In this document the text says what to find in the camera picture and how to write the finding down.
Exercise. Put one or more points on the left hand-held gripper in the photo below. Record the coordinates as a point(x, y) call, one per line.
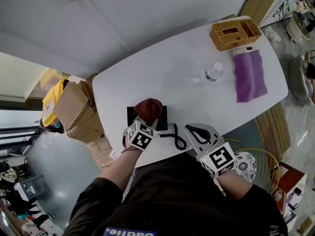
point(141, 138)

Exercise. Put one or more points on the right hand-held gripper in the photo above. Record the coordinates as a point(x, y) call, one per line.
point(217, 158)

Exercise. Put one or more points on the black device with cable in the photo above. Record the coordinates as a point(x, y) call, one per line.
point(163, 119)

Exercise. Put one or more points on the person's left forearm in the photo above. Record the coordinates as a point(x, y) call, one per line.
point(120, 171)

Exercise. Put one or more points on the person's right forearm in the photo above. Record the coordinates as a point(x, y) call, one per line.
point(233, 184)

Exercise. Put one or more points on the white paper sheet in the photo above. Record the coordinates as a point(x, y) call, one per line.
point(113, 155)

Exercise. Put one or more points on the black white floral cushion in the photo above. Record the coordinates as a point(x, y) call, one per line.
point(244, 166)

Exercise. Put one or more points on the flattened cardboard on floor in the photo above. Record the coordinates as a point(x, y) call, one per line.
point(101, 154)

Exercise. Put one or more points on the person's black shirt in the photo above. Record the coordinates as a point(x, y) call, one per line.
point(177, 200)

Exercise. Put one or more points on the clear plastic water bottle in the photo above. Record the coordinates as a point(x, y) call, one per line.
point(213, 72)

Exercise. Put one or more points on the wooden slat board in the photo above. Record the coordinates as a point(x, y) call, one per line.
point(274, 129)

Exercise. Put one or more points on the small open cardboard box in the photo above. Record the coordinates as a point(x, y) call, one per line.
point(73, 104)

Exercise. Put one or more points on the purple towel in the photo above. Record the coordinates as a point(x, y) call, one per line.
point(248, 77)

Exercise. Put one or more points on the red wooden stool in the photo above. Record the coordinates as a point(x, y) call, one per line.
point(289, 181)

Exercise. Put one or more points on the yellow plastic bin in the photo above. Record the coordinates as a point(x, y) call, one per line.
point(50, 104)

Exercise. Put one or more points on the white flat device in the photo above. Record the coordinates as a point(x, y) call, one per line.
point(243, 50)

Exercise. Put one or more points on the woven wicker tissue basket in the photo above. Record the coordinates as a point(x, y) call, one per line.
point(233, 34)

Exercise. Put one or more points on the grey padded seat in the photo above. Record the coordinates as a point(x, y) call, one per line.
point(299, 77)

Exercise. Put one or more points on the white plastic bag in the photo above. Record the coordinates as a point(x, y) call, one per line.
point(272, 36)

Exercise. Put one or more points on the grey storage crate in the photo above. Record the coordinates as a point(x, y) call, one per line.
point(34, 188)

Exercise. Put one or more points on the flat cardboard sheet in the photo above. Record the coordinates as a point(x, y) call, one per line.
point(258, 7)

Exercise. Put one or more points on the white round basket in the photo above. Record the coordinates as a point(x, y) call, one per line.
point(299, 28)

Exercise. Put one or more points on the white black patterned bag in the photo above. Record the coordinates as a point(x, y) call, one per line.
point(281, 10)

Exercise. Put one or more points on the dark window frame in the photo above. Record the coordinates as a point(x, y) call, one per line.
point(17, 134)

